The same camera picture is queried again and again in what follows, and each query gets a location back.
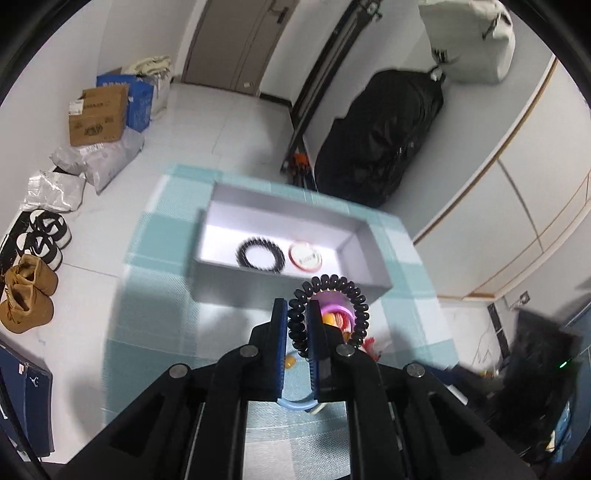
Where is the orange tripod clamp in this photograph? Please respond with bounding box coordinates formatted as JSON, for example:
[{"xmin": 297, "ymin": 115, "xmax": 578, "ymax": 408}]
[{"xmin": 288, "ymin": 152, "xmax": 310, "ymax": 178}]

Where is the silver parcel bag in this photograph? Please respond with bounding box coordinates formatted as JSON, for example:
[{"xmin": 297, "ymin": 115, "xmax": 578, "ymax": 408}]
[{"xmin": 22, "ymin": 170, "xmax": 88, "ymax": 213}]

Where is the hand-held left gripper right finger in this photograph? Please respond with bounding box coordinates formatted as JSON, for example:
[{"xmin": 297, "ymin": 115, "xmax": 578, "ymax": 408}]
[{"xmin": 308, "ymin": 300, "xmax": 539, "ymax": 480}]

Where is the cream tote bag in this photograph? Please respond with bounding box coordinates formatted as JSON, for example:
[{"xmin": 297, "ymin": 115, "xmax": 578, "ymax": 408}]
[{"xmin": 122, "ymin": 55, "xmax": 174, "ymax": 116}]

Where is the light blue hair ring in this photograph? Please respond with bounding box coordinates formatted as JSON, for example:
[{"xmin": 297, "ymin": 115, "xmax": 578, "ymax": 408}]
[{"xmin": 277, "ymin": 398, "xmax": 320, "ymax": 415}]

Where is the white cabinet with gold trim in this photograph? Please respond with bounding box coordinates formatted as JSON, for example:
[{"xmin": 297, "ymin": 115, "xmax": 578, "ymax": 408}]
[{"xmin": 411, "ymin": 55, "xmax": 591, "ymax": 301}]

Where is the red santa figure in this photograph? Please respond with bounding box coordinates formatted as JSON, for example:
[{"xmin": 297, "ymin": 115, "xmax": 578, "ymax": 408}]
[{"xmin": 362, "ymin": 337, "xmax": 387, "ymax": 361}]

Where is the grey cardboard box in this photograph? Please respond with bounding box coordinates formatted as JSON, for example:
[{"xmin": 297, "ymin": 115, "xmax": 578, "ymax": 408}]
[{"xmin": 191, "ymin": 180, "xmax": 395, "ymax": 308}]

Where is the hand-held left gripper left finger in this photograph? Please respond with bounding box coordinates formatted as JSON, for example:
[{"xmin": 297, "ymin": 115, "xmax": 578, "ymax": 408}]
[{"xmin": 55, "ymin": 298, "xmax": 289, "ymax": 480}]

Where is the round white red-rimmed badge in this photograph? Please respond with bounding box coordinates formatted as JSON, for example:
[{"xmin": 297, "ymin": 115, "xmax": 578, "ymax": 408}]
[{"xmin": 288, "ymin": 241, "xmax": 323, "ymax": 273}]

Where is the black and white sneaker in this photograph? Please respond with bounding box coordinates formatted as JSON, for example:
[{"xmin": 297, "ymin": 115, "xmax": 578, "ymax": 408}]
[
  {"xmin": 14, "ymin": 231, "xmax": 63, "ymax": 271},
  {"xmin": 28, "ymin": 209, "xmax": 72, "ymax": 247}
]

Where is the brown suede boot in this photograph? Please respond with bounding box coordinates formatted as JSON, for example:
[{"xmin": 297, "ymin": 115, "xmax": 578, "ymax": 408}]
[
  {"xmin": 6, "ymin": 254, "xmax": 59, "ymax": 296},
  {"xmin": 0, "ymin": 281, "xmax": 55, "ymax": 334}
]

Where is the teal checked tablecloth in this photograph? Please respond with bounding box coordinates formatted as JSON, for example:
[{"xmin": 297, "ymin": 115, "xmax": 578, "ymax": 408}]
[{"xmin": 104, "ymin": 164, "xmax": 467, "ymax": 480}]

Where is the blue cardboard carton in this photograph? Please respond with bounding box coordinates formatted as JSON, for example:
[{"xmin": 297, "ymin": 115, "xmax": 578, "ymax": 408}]
[{"xmin": 96, "ymin": 68, "xmax": 155, "ymax": 132}]

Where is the black tripod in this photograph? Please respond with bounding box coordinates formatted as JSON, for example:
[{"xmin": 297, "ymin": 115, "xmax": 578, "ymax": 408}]
[{"xmin": 279, "ymin": 0, "xmax": 384, "ymax": 185}]

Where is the white tote bag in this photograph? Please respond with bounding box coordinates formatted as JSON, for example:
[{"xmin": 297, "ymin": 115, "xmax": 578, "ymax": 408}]
[{"xmin": 418, "ymin": 0, "xmax": 516, "ymax": 85}]

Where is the clear plastic parcel bag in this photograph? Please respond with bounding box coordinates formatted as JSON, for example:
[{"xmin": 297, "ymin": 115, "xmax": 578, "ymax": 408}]
[{"xmin": 50, "ymin": 145, "xmax": 88, "ymax": 175}]

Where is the black backpack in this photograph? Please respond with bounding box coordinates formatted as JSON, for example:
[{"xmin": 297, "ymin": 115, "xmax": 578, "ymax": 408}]
[{"xmin": 314, "ymin": 69, "xmax": 445, "ymax": 208}]

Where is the brown wooden door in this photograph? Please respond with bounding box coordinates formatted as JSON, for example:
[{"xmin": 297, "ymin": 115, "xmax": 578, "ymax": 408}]
[{"xmin": 181, "ymin": 0, "xmax": 291, "ymax": 97}]

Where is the brown cardboard carton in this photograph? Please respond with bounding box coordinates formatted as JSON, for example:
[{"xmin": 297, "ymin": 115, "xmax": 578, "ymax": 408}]
[{"xmin": 68, "ymin": 84, "xmax": 130, "ymax": 147}]

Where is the grey plastic parcel bag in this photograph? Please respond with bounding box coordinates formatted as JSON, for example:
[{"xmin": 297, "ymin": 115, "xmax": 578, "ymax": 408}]
[{"xmin": 81, "ymin": 127, "xmax": 145, "ymax": 195}]

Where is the dark blue shoe box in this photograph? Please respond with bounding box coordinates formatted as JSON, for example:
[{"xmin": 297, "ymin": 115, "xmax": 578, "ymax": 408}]
[{"xmin": 0, "ymin": 342, "xmax": 54, "ymax": 462}]

